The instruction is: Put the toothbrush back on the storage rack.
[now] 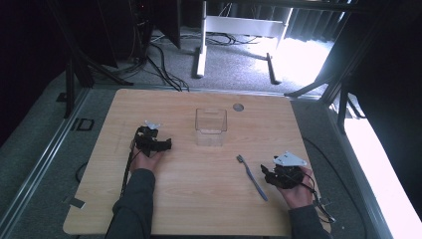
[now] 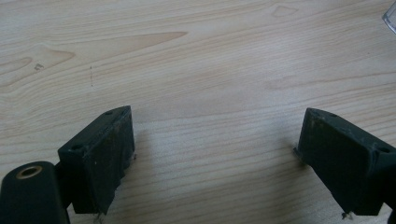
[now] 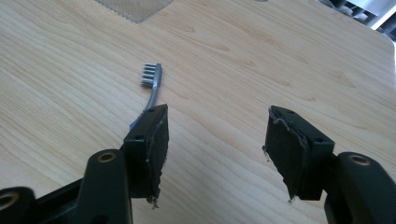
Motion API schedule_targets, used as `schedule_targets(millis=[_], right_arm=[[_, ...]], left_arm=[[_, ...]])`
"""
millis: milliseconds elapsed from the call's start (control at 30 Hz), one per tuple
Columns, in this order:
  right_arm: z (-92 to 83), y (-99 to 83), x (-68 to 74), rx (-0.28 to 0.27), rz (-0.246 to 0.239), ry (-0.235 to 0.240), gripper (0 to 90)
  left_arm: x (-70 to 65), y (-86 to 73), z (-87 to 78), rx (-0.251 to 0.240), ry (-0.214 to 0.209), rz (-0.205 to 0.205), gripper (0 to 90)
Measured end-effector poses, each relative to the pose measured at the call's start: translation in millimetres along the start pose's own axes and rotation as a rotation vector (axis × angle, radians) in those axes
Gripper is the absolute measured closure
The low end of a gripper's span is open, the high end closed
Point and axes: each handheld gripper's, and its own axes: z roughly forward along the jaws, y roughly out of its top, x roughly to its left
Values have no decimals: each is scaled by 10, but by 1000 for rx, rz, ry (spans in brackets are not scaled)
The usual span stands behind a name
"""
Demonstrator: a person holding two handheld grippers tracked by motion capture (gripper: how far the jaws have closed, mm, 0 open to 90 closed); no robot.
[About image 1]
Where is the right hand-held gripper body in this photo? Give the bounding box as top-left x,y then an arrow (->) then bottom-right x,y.
269,150 -> 309,190

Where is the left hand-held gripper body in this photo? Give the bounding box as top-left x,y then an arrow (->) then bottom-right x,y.
133,119 -> 162,158

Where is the blue toothbrush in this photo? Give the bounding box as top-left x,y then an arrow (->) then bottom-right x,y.
235,153 -> 270,202

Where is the clear plastic container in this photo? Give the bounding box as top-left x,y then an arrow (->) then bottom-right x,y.
194,108 -> 229,148

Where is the person's left hand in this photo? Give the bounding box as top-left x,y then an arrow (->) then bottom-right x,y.
129,141 -> 165,174

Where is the person's right hand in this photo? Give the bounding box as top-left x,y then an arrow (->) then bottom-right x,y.
276,165 -> 317,210

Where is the grey tape strip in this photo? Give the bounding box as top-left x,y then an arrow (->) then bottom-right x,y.
63,194 -> 87,210

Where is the black metal stand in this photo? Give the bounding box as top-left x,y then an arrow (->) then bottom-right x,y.
284,0 -> 367,134

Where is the black desk foot bar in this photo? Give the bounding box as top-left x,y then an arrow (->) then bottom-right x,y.
265,52 -> 283,86

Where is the black tripod stand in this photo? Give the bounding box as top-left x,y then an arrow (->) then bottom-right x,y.
46,0 -> 135,120

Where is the dark curtain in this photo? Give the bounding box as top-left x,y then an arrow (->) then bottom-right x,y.
284,6 -> 347,43

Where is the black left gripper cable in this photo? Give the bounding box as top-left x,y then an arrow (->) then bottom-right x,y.
118,130 -> 139,199

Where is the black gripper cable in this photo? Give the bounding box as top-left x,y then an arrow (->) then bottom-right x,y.
118,130 -> 139,199
292,169 -> 336,224

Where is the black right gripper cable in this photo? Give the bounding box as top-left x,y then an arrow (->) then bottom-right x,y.
292,169 -> 336,224

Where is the bundle of black floor cables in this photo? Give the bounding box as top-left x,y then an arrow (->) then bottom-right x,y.
145,42 -> 191,93

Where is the white desk frame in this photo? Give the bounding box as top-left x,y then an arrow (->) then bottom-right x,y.
191,0 -> 295,80

